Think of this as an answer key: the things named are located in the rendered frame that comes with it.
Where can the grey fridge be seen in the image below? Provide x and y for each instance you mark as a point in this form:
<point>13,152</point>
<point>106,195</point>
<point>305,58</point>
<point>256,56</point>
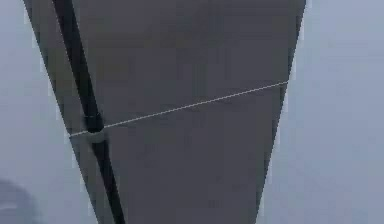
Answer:
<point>200,133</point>

